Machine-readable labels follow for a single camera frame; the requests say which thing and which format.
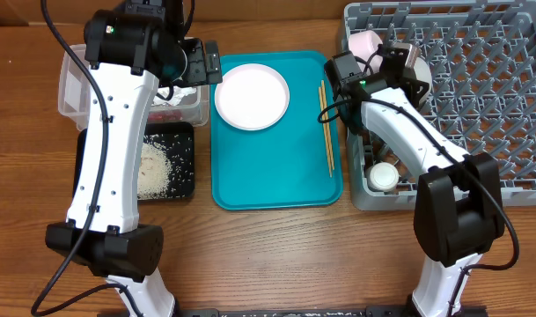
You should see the clear plastic bin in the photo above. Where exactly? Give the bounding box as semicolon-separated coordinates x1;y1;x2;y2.
58;53;210;130

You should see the white bowl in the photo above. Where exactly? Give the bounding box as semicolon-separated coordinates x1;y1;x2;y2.
348;30;383;73

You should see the white napkin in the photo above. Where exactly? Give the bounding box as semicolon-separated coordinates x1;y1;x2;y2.
152;86;197;107

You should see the red snack wrapper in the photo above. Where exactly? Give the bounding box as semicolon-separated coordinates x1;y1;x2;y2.
148;111;183;124

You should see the grey bowl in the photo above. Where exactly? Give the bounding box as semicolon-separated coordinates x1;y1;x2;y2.
413;57;432;104

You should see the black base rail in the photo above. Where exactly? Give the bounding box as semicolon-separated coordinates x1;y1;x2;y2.
95;304;488;317

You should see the small white cup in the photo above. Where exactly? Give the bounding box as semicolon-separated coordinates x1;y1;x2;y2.
367;162;400;192

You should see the wooden chopstick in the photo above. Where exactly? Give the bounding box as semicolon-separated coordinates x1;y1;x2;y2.
320;79;334;178
318;86;333;178

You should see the white rice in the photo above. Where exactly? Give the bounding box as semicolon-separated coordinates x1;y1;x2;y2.
136;131;195;200

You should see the black tray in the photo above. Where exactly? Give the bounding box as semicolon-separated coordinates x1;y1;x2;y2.
73;122;196;202

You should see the grey dish rack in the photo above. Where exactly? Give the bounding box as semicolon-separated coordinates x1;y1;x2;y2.
342;1;536;206

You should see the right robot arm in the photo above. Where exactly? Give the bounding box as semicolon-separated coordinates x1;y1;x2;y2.
324;43;508;316

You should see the large white plate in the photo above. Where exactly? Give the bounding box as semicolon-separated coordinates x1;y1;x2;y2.
214;63;290;131

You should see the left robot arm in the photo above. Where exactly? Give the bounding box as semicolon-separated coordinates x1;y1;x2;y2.
45;0;222;316

